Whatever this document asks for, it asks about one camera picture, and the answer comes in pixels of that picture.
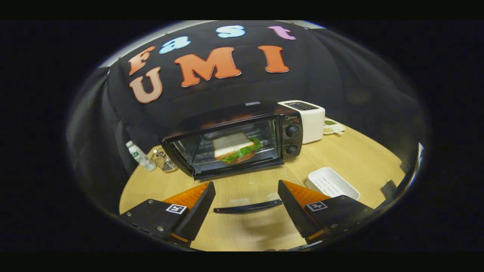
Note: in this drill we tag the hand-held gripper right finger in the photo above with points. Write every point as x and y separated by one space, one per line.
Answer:
294 213

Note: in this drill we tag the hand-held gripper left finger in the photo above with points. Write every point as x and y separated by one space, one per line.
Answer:
200 211

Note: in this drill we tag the white bread lettuce sandwich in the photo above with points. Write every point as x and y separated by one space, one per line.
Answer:
231 143

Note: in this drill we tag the black toaster oven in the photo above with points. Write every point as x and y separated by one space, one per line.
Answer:
293 131

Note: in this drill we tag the white pop-up toaster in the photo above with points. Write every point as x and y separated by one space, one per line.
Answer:
314 124

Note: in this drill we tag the white plastic tray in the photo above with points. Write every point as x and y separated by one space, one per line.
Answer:
332 184

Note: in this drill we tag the white bottle green label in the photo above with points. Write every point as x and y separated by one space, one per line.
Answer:
139 155

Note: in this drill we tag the white divided condiment dish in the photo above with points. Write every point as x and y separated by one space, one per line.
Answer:
333 127

